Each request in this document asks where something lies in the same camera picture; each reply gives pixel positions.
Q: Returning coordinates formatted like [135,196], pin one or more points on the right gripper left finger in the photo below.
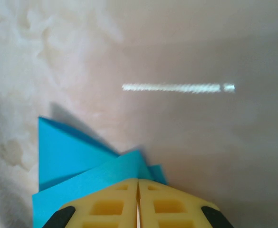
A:
[110,197]

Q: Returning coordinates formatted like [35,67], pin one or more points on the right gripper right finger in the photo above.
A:
[176,199]

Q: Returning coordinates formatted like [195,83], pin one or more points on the blue paper sheet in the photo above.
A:
[67,154]

